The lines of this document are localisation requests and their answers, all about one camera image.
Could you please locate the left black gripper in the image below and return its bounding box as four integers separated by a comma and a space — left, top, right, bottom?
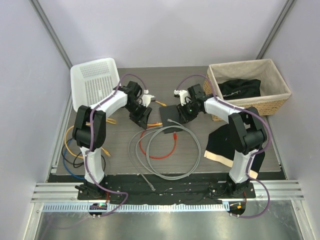
124, 101, 152, 130

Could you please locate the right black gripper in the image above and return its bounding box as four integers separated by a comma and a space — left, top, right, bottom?
176, 100, 201, 125

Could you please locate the black network switch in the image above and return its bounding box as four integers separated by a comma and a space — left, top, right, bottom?
159, 105, 180, 128

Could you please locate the grey ethernet cable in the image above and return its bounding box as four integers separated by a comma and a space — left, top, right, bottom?
127, 118, 202, 192

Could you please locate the short yellow ethernet cable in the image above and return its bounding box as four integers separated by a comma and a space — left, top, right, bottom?
148, 99, 167, 127

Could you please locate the long yellow ethernet cable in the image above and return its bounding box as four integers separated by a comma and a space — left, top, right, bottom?
64, 118, 117, 159

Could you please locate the black power cable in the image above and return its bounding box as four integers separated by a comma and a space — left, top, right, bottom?
61, 139, 107, 173

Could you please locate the blue ethernet cable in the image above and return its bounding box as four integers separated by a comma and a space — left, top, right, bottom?
62, 144, 86, 181

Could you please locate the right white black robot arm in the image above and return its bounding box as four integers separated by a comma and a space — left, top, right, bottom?
173, 84, 267, 198

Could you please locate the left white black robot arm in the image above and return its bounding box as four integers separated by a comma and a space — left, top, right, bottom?
72, 81, 155, 200

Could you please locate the black cloth with beige stripe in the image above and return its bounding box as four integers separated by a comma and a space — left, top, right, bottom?
204, 124, 266, 179

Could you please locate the black cloth in basket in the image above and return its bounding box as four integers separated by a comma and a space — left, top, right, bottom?
218, 79, 261, 101

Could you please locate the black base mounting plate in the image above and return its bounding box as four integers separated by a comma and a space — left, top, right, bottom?
75, 178, 256, 205

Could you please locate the white perforated plastic basket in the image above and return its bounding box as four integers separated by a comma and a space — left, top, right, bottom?
70, 57, 120, 112

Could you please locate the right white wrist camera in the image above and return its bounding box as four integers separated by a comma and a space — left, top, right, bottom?
173, 90, 192, 106

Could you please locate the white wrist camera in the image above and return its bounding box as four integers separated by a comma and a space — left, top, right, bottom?
141, 89, 156, 107
173, 90, 192, 106

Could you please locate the red ethernet cable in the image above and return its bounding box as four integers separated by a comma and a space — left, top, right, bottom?
138, 122, 179, 160

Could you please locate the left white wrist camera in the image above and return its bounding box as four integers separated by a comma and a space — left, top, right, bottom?
141, 89, 156, 107

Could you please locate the aluminium frame rail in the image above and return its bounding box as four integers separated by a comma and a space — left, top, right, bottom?
31, 180, 304, 213

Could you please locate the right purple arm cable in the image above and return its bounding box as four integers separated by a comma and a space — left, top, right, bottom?
176, 74, 272, 218

